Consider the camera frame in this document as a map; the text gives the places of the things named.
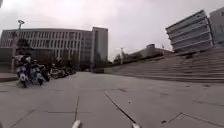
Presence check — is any low dark building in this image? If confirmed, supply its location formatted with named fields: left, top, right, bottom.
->
left=128, top=43, right=174, bottom=61

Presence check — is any row of parked scooters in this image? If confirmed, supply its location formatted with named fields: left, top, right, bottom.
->
left=13, top=54, right=78, bottom=89

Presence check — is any grey building with layered floors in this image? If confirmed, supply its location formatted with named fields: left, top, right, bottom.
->
left=165, top=6, right=224, bottom=54

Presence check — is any large grey office building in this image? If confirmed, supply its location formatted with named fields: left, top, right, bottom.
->
left=0, top=26, right=109, bottom=69

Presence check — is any grey stone slab pavement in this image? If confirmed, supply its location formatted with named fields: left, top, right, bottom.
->
left=0, top=71, right=224, bottom=128

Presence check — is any street lamp pole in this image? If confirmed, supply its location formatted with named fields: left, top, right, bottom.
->
left=10, top=19, right=26, bottom=74

